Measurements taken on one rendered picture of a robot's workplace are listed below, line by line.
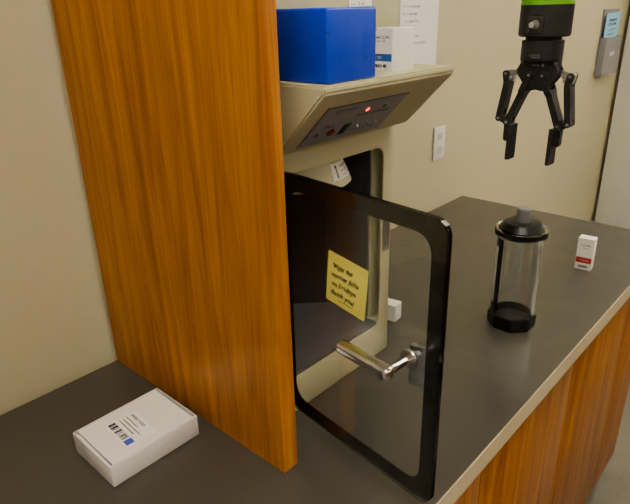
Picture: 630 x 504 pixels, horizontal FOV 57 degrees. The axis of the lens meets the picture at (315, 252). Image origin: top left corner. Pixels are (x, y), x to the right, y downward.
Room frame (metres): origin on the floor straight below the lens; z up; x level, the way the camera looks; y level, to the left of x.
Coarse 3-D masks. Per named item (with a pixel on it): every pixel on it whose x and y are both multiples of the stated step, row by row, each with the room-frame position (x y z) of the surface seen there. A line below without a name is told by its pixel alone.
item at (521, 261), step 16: (496, 224) 1.16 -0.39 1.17; (512, 240) 1.09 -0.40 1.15; (512, 256) 1.10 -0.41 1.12; (528, 256) 1.09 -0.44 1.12; (512, 272) 1.09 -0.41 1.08; (528, 272) 1.09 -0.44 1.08; (512, 288) 1.09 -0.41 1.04; (528, 288) 1.09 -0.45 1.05; (512, 304) 1.09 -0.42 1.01; (528, 304) 1.09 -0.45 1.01
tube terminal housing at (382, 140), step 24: (288, 0) 0.86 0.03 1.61; (312, 0) 0.89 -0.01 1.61; (336, 0) 0.93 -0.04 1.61; (384, 0) 1.02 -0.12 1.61; (384, 24) 1.02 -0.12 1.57; (336, 144) 0.93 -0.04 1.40; (360, 144) 0.97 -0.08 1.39; (384, 144) 1.03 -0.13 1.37; (288, 168) 0.85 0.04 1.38; (384, 168) 1.03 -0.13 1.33; (384, 192) 1.03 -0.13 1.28
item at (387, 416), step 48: (288, 192) 0.78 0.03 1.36; (336, 192) 0.70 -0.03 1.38; (288, 240) 0.78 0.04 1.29; (336, 240) 0.70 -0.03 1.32; (384, 240) 0.64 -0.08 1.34; (432, 240) 0.58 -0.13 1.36; (384, 288) 0.64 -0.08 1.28; (432, 288) 0.58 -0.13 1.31; (336, 336) 0.71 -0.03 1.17; (384, 336) 0.64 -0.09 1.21; (432, 336) 0.58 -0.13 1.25; (336, 384) 0.71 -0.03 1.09; (384, 384) 0.63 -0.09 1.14; (432, 384) 0.58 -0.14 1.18; (336, 432) 0.71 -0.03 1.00; (384, 432) 0.63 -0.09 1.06; (432, 432) 0.57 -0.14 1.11; (432, 480) 0.57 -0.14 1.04
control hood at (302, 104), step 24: (384, 72) 0.89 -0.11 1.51; (408, 72) 0.88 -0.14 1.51; (432, 72) 0.92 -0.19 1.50; (288, 96) 0.78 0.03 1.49; (312, 96) 0.75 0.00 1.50; (336, 96) 0.76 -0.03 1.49; (360, 96) 0.81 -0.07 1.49; (384, 96) 0.86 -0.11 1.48; (408, 96) 0.93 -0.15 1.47; (288, 120) 0.78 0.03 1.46; (312, 120) 0.77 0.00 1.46; (384, 120) 0.95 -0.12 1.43; (288, 144) 0.79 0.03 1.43
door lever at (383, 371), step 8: (336, 344) 0.63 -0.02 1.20; (344, 344) 0.63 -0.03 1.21; (352, 344) 0.63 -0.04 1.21; (344, 352) 0.62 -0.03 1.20; (352, 352) 0.61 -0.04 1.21; (360, 352) 0.61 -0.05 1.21; (408, 352) 0.60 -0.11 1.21; (352, 360) 0.61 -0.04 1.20; (360, 360) 0.60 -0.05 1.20; (368, 360) 0.59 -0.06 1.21; (376, 360) 0.59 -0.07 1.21; (400, 360) 0.59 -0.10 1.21; (408, 360) 0.59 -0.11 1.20; (416, 360) 0.59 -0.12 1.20; (368, 368) 0.59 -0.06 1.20; (376, 368) 0.58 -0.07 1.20; (384, 368) 0.57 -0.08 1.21; (392, 368) 0.57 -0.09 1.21; (400, 368) 0.58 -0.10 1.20; (408, 368) 0.60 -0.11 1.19; (384, 376) 0.57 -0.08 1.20; (392, 376) 0.57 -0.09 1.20
